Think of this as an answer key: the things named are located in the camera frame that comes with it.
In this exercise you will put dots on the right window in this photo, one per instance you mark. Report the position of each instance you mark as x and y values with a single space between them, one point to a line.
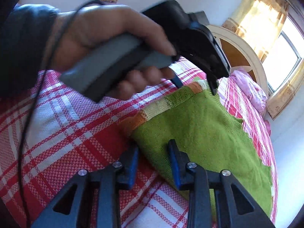
284 57

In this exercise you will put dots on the red white plaid bedsheet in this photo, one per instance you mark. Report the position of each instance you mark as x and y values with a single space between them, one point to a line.
69 132

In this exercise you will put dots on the green orange white striped sweater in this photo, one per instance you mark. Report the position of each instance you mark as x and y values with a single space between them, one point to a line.
222 131

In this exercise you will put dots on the yellow middle curtain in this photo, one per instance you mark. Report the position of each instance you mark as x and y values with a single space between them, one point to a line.
258 23

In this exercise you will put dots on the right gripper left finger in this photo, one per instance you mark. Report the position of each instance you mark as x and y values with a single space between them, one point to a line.
92 195

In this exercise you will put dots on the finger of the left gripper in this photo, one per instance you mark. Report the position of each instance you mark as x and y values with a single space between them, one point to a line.
213 84
176 82

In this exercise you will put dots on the dark left sleeve forearm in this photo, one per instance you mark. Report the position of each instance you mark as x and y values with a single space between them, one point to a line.
23 39

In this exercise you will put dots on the yellow right curtain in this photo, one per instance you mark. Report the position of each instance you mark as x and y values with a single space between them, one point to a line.
282 97

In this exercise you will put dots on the cream wooden headboard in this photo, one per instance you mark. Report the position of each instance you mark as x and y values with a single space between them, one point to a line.
240 55

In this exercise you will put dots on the pink pillow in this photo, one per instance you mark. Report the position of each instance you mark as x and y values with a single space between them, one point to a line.
250 88

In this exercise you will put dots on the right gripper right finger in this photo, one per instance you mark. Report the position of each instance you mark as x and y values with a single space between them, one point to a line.
234 206

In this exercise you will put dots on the person's left hand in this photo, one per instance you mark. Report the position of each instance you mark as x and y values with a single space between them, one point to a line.
96 24

